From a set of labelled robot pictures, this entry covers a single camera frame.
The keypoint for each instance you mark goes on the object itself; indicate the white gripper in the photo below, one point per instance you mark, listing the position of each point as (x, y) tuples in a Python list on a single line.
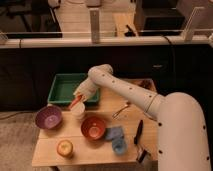
[(86, 90)]

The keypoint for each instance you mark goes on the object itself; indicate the orange red pepper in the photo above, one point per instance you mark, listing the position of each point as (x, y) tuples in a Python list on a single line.
[(75, 101)]

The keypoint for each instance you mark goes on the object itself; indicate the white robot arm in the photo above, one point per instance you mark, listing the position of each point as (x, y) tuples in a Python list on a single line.
[(182, 131)]

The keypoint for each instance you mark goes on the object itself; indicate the white paper cup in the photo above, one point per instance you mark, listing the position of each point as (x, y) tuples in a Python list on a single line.
[(78, 110)]

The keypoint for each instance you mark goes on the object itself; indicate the green plastic tray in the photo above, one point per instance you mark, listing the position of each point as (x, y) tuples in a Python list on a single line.
[(63, 87)]

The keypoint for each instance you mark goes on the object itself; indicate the red orange bowl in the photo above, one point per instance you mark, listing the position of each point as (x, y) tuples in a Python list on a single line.
[(93, 128)]

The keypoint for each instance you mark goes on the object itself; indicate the purple bowl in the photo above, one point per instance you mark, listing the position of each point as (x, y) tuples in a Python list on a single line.
[(48, 117)]

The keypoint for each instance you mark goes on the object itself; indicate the blue cloth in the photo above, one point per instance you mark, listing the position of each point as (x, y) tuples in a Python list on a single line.
[(114, 132)]

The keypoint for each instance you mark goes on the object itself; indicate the wooden board table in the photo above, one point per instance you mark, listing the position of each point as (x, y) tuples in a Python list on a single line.
[(88, 152)]

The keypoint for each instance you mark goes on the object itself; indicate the yellow apple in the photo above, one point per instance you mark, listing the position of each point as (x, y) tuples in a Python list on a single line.
[(65, 148)]

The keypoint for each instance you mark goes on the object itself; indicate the small dark striped box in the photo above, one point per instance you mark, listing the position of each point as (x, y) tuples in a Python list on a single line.
[(141, 156)]

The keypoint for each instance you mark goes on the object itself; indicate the white rail barrier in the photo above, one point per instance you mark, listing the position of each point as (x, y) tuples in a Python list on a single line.
[(94, 38)]

